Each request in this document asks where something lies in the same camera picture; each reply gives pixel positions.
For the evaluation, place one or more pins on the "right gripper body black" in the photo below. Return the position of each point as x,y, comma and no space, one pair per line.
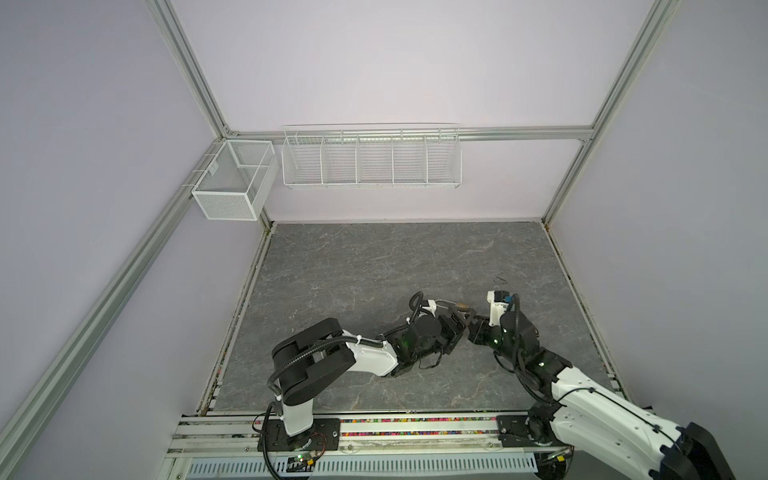
494,338

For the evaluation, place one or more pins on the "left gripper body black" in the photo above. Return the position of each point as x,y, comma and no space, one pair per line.
450,335

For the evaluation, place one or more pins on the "brass padlock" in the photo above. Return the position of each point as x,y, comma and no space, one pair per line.
446,304

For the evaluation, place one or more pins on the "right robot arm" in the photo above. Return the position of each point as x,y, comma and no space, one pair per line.
575,410

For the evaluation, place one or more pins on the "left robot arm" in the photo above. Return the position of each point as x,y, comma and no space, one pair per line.
307,363

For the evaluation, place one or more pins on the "white mesh box basket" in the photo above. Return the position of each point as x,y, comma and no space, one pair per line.
237,181

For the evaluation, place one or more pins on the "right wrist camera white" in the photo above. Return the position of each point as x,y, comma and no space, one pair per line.
499,302

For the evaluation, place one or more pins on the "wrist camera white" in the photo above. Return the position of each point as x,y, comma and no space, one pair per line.
428,307
499,302

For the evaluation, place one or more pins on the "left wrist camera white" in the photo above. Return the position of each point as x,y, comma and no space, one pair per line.
428,307

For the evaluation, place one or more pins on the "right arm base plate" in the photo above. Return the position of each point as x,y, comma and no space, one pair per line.
523,430

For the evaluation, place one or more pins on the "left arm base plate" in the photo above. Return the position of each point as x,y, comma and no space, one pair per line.
324,434

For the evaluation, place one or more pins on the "white wire shelf basket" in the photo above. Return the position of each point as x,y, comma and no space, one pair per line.
372,155

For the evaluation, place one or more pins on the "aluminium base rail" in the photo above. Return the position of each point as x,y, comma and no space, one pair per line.
450,433

